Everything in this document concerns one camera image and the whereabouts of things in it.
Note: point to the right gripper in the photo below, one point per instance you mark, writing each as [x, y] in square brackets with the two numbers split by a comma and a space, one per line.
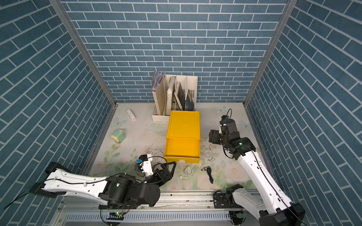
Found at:
[212, 136]

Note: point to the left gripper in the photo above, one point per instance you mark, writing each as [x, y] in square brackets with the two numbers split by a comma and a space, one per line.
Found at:
[165, 172]

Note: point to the yellow top drawer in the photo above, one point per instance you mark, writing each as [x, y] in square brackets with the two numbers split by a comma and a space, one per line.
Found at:
[182, 150]

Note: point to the black earphones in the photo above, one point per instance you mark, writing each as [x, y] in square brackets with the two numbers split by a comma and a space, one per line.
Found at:
[208, 170]

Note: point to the yellow drawer cabinet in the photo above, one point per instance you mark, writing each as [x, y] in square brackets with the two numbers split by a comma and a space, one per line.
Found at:
[184, 124]

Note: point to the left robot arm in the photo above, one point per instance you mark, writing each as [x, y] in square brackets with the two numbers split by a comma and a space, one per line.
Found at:
[114, 192]

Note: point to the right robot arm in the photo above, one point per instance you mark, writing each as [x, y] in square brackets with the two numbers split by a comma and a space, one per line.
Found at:
[274, 208]

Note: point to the white earphones near left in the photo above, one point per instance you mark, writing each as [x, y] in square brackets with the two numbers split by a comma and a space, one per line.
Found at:
[158, 159]

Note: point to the white earphones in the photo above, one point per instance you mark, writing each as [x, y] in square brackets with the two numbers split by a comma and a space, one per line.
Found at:
[208, 154]
[158, 159]
[187, 173]

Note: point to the white earphones center front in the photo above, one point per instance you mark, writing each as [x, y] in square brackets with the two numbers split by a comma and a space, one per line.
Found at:
[187, 173]

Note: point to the white earphones right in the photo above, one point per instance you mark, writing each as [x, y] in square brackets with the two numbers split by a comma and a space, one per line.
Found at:
[208, 154]

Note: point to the mint green small box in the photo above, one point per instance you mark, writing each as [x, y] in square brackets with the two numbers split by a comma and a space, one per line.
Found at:
[118, 136]

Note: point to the white file organizer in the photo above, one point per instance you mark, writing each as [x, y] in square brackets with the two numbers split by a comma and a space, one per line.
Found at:
[173, 93]

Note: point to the white rectangular small device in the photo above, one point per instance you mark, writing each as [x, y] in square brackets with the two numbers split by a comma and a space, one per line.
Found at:
[131, 114]

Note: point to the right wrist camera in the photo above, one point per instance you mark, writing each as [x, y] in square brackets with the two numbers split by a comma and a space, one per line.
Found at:
[222, 122]

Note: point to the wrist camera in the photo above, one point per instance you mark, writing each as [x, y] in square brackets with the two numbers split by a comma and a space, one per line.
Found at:
[143, 165]
[222, 122]

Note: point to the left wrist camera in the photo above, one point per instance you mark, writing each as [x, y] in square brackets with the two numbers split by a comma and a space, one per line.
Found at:
[143, 165]

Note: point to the aluminium rail frame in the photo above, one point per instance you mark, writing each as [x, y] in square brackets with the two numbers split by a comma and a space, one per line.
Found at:
[174, 208]

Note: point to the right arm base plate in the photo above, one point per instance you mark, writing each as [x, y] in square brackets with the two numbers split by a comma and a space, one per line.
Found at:
[220, 200]

